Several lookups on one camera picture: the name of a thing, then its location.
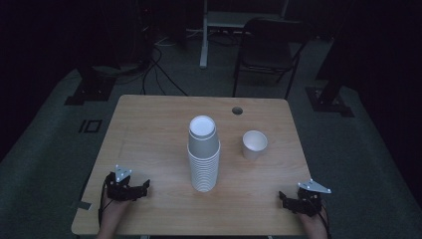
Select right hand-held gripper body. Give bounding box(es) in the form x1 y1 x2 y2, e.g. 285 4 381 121
291 178 332 218

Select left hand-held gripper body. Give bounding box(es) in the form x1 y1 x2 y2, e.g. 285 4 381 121
104 164 142 203

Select single white paper cup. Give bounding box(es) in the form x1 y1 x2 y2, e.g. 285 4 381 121
241 129 269 161

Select stack of white paper cups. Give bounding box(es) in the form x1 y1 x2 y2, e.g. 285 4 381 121
186 115 222 193

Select person's right hand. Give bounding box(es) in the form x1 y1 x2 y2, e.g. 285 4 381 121
297 208 326 234

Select person's left hand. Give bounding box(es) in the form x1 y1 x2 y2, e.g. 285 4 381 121
99 193 133 228

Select black stand with flat base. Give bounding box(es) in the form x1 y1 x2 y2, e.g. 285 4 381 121
305 31 355 119
64 64 117 107

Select black folding chair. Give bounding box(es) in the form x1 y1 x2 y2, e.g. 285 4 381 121
232 17 312 100

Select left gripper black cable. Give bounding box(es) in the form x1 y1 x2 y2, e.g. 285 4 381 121
97 173 113 230

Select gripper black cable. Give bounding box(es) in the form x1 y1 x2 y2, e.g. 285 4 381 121
97 173 113 230
316 203 333 239

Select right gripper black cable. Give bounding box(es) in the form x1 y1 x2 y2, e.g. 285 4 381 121
316 203 333 239

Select black floor cables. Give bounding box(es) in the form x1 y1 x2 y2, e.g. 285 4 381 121
113 31 189 98

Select white desk frame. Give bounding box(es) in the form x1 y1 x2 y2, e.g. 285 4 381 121
199 0 291 70

